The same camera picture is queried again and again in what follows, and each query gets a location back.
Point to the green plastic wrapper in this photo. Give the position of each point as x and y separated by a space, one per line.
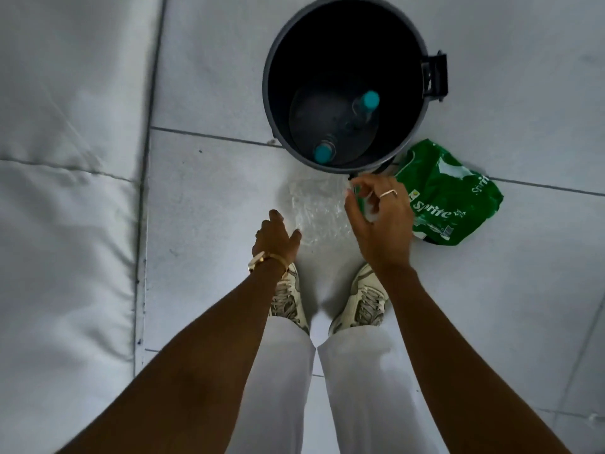
449 198

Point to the person's left hand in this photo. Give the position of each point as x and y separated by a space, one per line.
274 241

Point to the gold wrist watch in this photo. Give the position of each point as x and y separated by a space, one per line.
264 260

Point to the clear plastic wrap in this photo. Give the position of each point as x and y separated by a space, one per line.
319 210

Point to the clear bottle with teal cap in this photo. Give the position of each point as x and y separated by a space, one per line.
367 103
324 152

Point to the white trousers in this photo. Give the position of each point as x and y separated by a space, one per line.
359 397

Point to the beige left sneaker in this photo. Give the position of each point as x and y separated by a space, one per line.
290 302

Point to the person's left thumb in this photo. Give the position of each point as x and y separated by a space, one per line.
295 237

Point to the dark grey round trash bin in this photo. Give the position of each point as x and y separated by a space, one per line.
283 66

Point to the person's right hand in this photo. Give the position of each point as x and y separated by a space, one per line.
387 231

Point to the person's right forearm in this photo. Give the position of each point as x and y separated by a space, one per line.
453 364

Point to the beige right sneaker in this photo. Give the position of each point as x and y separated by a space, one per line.
361 300

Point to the beige sneaker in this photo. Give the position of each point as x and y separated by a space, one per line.
290 302
361 300

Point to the person's left forearm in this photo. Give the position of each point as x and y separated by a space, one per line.
203 364

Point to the person's right thumb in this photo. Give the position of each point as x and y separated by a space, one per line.
353 210

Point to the white padded mattress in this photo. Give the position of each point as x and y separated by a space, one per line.
61 231

